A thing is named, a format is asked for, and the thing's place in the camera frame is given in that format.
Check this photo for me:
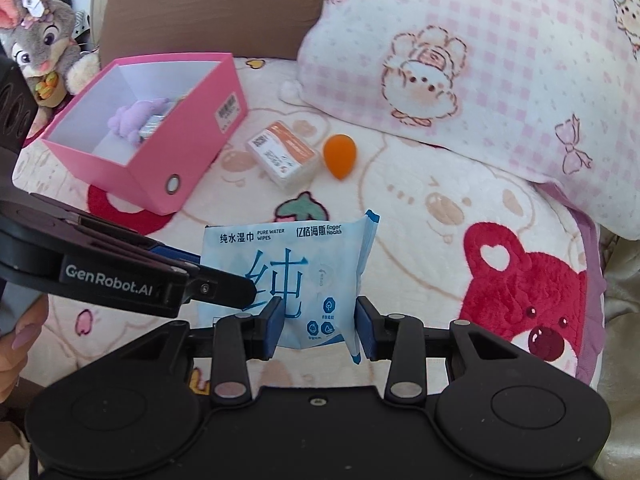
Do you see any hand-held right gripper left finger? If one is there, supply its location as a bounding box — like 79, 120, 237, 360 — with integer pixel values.
125, 297, 285, 407

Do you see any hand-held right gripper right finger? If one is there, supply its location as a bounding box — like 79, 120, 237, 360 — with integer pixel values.
354, 296, 531, 406

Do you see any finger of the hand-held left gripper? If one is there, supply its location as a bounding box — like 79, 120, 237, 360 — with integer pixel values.
177, 266, 259, 311
27, 192, 201, 272

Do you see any blue wet wipes pack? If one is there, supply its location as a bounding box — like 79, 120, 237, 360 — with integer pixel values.
200, 209, 381, 367

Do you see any pink cardboard storage box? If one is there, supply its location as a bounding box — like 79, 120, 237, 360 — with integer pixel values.
14, 52, 249, 216

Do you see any white barcode packet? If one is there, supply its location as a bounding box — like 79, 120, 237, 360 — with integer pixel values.
137, 95, 188, 146

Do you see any purple plush toy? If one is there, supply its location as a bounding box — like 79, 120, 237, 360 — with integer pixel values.
106, 98, 171, 146

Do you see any clear box with orange label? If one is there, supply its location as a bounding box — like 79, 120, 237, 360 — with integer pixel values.
245, 121, 320, 192

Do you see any orange makeup sponge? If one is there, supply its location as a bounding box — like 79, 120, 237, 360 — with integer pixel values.
322, 133, 360, 181

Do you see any person's left hand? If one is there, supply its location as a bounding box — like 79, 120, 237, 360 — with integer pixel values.
0, 295, 51, 403

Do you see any printed bear blanket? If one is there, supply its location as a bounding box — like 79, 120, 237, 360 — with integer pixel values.
0, 55, 608, 396

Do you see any grey bunny plush toy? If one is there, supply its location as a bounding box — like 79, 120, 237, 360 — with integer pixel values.
0, 0, 101, 108

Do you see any brown embroidered pillow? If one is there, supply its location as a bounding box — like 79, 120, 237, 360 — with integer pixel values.
97, 0, 331, 68

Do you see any beige satin quilt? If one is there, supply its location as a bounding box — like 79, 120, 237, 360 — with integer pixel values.
590, 230, 640, 480

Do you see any pink checked pillow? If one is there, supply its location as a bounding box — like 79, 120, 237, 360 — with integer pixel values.
280, 0, 640, 241

